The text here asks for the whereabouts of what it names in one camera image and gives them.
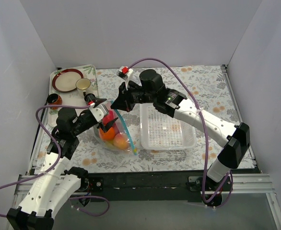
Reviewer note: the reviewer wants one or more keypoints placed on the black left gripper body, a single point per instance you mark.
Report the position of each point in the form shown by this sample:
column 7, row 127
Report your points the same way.
column 94, row 117

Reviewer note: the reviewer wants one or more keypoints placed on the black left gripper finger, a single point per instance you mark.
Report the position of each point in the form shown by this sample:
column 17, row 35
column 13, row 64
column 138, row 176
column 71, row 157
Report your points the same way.
column 108, row 125
column 93, row 101

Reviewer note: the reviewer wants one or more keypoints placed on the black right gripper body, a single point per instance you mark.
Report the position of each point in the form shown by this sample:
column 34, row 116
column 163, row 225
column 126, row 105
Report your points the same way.
column 125, row 98

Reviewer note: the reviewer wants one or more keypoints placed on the orange fake fruit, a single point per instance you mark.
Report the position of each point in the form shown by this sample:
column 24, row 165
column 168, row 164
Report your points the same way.
column 108, row 136

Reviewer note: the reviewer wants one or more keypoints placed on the clear zip top bag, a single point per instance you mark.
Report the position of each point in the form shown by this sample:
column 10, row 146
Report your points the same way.
column 122, row 127

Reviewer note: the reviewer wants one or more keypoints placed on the white plastic mesh basket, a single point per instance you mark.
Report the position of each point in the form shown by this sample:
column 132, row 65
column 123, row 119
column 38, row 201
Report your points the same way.
column 160, row 132

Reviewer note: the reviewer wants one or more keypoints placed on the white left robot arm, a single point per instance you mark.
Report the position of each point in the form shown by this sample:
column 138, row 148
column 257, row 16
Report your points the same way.
column 38, row 209

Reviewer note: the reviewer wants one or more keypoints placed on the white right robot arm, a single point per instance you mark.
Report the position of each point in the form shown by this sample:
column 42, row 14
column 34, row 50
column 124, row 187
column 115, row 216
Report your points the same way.
column 234, row 139

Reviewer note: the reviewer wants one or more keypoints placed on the red fake apple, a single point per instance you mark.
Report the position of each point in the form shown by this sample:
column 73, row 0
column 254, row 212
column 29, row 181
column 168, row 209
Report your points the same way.
column 110, row 117

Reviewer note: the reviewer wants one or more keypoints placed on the peach fake fruit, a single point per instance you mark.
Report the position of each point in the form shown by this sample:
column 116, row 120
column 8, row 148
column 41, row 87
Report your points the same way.
column 121, row 141

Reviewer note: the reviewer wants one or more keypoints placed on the cream yellow cup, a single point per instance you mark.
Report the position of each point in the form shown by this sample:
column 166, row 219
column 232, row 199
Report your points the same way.
column 83, row 86

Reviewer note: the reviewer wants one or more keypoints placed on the floral serving tray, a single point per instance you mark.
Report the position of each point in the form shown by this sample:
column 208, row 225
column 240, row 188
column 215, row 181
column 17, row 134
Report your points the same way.
column 74, row 98

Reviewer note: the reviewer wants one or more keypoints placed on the red rimmed plate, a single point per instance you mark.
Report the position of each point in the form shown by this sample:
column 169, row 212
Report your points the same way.
column 65, row 80

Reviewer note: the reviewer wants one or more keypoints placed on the orange black cup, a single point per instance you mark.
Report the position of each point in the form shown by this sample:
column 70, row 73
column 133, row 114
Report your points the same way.
column 54, row 99

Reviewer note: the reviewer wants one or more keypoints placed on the floral table mat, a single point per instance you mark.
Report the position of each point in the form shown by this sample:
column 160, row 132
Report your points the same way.
column 210, row 88

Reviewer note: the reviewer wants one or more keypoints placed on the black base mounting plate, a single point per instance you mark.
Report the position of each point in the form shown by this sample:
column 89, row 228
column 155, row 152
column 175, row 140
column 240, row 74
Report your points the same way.
column 146, row 186

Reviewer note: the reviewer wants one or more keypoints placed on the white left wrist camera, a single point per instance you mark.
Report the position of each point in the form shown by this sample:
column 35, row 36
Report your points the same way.
column 99, row 111

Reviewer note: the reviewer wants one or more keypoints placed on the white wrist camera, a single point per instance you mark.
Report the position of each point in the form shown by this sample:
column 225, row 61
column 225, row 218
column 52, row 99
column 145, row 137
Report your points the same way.
column 99, row 111
column 126, row 74

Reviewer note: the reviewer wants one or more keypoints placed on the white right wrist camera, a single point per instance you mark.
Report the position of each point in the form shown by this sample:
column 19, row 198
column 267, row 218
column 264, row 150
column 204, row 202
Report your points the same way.
column 126, row 74

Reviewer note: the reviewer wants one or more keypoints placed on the aluminium frame rail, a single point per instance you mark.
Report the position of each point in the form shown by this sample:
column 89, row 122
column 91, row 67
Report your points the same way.
column 244, row 183

